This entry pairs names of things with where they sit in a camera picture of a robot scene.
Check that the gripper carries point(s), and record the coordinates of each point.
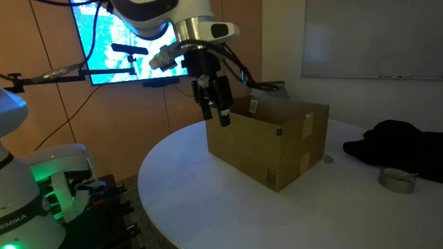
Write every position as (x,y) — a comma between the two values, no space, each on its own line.
(202,64)

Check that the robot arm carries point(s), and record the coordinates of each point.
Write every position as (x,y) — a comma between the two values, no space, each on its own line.
(20,180)

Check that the brown cardboard box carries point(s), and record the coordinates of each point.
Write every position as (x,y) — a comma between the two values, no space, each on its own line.
(249,148)

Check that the black cloth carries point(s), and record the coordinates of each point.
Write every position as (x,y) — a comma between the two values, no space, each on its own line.
(398,145)

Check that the black bar under screen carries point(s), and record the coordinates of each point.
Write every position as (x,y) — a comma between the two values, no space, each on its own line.
(161,82)

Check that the small grey crumpled scrap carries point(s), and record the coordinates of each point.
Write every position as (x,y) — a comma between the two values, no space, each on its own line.
(328,159)

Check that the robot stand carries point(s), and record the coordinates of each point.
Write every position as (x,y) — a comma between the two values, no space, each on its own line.
(100,221)

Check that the whiteboard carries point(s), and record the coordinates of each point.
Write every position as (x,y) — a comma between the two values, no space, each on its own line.
(373,38)

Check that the grey tape roll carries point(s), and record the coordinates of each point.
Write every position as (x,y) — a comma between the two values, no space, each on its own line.
(394,183)

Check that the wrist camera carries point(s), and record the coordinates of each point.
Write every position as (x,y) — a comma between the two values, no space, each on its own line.
(162,58)

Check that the wall screen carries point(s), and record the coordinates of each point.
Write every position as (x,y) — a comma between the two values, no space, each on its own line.
(104,34)

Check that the camera on mount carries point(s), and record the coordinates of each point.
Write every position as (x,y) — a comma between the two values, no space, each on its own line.
(83,72)

